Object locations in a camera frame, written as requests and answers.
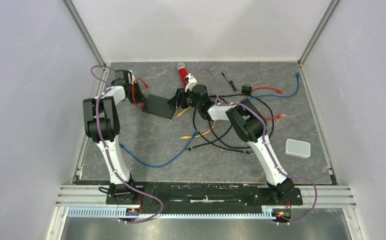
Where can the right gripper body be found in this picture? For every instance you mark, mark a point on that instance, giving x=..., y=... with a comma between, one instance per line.
x=187, y=99

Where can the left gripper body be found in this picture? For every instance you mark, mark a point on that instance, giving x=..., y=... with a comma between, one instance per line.
x=139, y=96

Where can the black network switch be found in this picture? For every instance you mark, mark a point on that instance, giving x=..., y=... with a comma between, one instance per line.
x=158, y=106

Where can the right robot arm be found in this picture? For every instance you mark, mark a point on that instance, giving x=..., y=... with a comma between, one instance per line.
x=249, y=125

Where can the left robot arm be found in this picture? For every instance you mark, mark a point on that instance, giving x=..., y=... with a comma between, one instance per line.
x=102, y=125

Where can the red glitter tube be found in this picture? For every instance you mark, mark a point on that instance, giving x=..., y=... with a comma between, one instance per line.
x=183, y=73

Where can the black power adapter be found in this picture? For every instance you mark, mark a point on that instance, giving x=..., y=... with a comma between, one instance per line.
x=245, y=89

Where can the white plastic box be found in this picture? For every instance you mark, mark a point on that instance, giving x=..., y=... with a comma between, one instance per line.
x=297, y=148

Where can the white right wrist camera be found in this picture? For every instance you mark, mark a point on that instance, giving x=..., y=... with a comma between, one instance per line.
x=190, y=82

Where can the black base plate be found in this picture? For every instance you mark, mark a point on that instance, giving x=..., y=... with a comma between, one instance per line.
x=198, y=198

